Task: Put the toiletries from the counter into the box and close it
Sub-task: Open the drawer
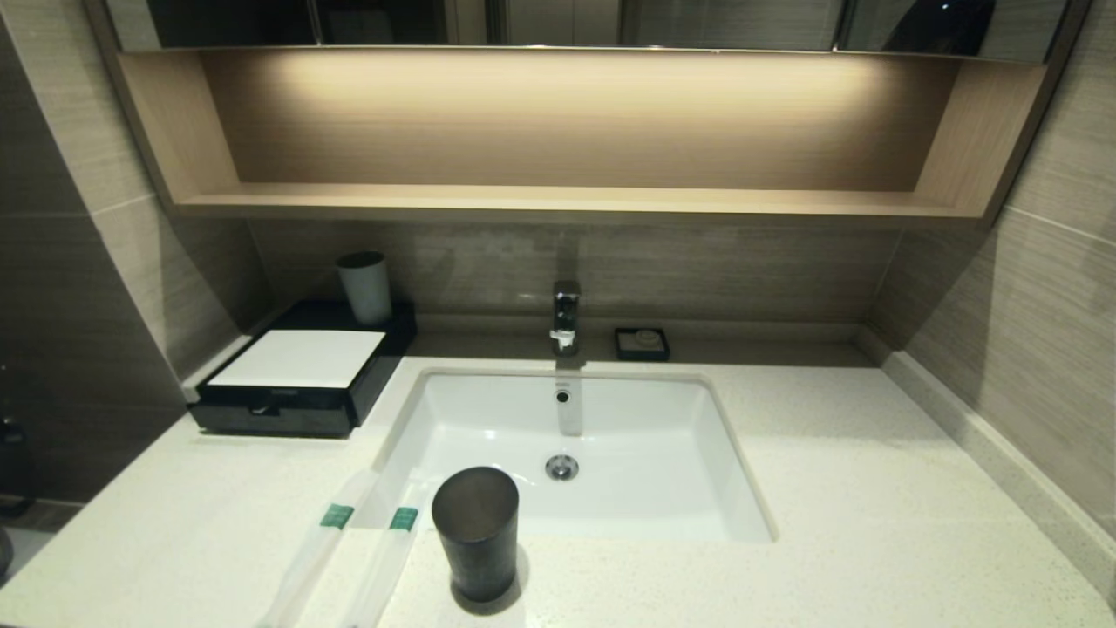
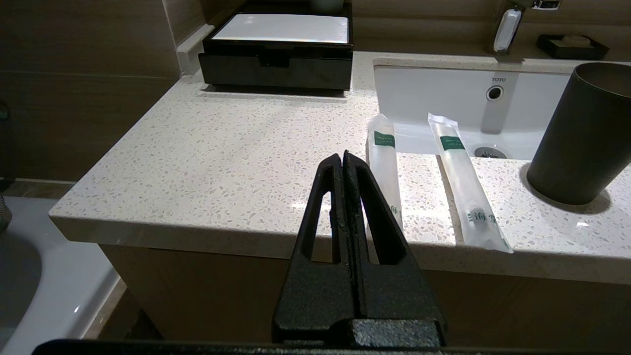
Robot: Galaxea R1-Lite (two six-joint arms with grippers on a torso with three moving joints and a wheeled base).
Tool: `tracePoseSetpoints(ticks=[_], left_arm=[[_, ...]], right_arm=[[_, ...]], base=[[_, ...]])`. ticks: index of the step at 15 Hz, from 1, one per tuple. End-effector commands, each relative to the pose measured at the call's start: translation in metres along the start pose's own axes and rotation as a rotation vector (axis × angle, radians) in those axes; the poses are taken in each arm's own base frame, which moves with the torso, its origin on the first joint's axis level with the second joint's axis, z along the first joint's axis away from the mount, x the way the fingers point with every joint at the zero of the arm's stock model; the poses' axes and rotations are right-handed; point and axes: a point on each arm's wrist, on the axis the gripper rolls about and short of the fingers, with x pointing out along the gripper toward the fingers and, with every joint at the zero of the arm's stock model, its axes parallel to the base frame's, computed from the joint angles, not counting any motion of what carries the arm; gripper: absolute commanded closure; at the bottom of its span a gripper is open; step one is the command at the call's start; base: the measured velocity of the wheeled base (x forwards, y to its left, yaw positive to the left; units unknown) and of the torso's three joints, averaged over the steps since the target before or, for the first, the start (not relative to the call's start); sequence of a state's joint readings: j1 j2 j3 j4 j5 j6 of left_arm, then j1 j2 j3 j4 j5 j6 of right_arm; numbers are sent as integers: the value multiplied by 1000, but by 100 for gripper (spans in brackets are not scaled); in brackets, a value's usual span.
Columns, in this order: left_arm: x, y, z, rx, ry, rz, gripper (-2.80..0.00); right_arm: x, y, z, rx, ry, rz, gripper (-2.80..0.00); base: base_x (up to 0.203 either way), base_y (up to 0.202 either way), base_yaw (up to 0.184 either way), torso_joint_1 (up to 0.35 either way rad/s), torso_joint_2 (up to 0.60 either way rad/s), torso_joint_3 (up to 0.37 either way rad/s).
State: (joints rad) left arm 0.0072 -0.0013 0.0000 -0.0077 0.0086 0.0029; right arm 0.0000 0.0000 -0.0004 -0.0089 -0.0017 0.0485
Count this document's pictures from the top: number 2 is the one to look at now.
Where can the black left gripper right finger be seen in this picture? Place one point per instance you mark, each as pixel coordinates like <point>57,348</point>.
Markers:
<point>394,296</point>

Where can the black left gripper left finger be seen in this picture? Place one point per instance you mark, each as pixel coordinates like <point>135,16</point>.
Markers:
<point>315,296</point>

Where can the frosted dental kit packet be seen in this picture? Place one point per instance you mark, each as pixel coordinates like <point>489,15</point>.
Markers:
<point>466,192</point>
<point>383,167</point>

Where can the black storage box housing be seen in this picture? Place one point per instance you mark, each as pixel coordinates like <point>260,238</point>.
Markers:
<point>231,47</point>

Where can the chrome sink drain plug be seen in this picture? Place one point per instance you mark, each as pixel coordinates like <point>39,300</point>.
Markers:
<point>490,153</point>

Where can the white ceramic sink basin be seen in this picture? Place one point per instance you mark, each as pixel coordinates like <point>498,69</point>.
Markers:
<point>434,98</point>

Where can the dark metal tumbler cup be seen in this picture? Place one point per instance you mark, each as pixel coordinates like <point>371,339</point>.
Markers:
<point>581,143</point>

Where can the white bathtub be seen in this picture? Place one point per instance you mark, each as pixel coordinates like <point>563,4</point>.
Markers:
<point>44,296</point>

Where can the chrome faucet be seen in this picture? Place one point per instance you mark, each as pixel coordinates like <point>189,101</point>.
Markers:
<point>507,29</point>

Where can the black soap dish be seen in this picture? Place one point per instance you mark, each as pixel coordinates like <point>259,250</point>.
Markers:
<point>554,49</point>

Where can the beige soap bar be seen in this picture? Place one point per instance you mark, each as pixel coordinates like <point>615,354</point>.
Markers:
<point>576,41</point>

